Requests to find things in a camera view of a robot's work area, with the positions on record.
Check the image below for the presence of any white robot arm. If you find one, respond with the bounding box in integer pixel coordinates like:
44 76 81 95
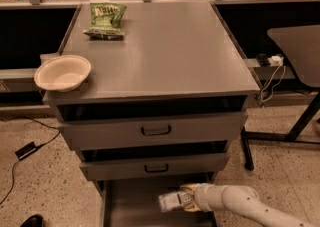
181 183 318 227

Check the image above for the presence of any black top drawer handle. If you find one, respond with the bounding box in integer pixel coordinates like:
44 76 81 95
140 125 172 136

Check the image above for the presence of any black shoe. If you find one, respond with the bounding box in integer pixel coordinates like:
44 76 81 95
20 214 44 227

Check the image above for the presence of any black floor cable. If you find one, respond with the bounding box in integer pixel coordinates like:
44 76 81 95
0 116 61 206

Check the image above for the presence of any grey middle drawer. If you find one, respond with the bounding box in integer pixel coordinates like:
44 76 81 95
80 153 229 181

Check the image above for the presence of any black middle drawer handle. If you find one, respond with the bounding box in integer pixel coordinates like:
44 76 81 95
144 164 169 174

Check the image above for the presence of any black drawer handle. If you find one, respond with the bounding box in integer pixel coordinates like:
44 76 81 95
140 125 172 136
144 164 169 174

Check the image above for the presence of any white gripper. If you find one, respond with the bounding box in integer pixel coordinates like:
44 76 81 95
180 183 212 212

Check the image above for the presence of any grey drawer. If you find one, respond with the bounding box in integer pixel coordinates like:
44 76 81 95
99 174 218 227
80 153 229 181
59 112 248 150

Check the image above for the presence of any grey side table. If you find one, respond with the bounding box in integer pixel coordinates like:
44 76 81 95
241 25 320 171

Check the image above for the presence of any green chip bag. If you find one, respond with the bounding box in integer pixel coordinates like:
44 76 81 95
83 2 127 40

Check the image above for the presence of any white power plug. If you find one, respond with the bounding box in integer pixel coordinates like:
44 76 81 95
271 56 283 66

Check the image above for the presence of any grey top drawer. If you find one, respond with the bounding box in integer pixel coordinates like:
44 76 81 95
59 112 248 150

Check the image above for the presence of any grey bottom drawer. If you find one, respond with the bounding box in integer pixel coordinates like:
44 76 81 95
99 174 218 227

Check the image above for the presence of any grey drawer cabinet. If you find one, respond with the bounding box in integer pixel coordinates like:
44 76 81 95
39 0 261 227

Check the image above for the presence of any white paper bowl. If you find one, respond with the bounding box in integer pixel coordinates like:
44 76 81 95
34 55 91 92

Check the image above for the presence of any black power adapter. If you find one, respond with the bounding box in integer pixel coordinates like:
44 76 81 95
15 142 37 161

